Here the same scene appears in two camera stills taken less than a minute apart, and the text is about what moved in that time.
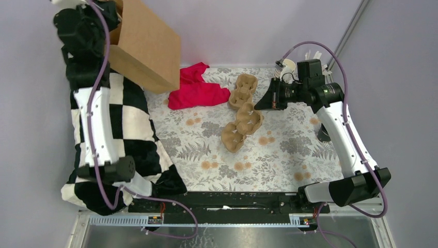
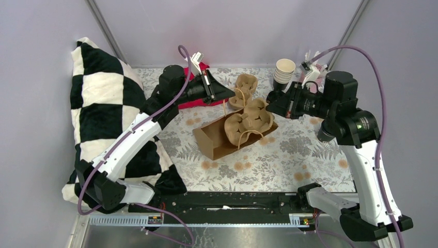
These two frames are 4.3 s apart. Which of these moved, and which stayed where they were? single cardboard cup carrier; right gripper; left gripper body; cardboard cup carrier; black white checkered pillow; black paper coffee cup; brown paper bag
Moved: single cardboard cup carrier; right gripper; brown paper bag; left gripper body
Stayed: black paper coffee cup; cardboard cup carrier; black white checkered pillow
